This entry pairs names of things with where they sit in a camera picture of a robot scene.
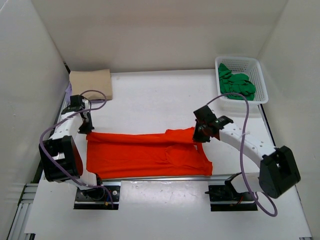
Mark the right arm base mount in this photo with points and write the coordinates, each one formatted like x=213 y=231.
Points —
x=223 y=199

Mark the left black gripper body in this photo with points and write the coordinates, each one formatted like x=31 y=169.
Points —
x=87 y=123

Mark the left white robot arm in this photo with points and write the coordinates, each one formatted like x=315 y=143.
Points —
x=60 y=157

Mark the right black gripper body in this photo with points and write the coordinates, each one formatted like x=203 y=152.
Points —
x=200 y=132

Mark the orange t shirt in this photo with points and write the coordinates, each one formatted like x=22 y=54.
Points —
x=169 y=154

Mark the beige t shirt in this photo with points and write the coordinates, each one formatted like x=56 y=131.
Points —
x=99 y=80

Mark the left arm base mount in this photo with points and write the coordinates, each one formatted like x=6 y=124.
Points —
x=98 y=199

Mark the purple t shirt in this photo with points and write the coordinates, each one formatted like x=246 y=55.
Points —
x=93 y=99

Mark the white plastic basket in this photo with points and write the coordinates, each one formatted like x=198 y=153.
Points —
x=244 y=65

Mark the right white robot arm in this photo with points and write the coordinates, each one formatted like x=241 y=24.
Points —
x=278 y=170

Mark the green t shirt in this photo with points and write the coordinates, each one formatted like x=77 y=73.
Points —
x=238 y=83

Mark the aluminium frame rail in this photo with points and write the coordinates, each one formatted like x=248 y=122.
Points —
x=161 y=208

